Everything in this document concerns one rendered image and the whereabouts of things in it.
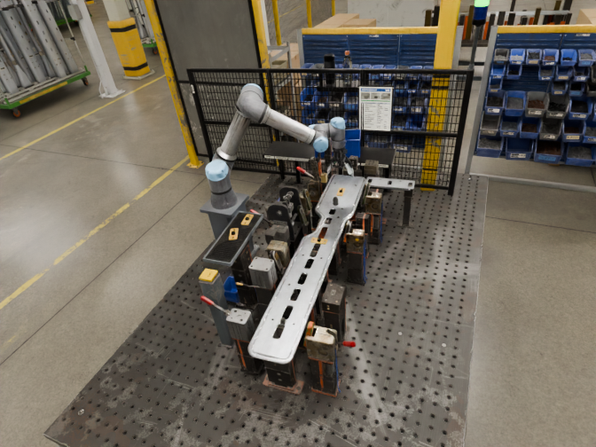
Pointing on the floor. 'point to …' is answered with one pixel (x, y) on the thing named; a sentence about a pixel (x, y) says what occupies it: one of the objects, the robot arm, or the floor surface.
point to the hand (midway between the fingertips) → (341, 176)
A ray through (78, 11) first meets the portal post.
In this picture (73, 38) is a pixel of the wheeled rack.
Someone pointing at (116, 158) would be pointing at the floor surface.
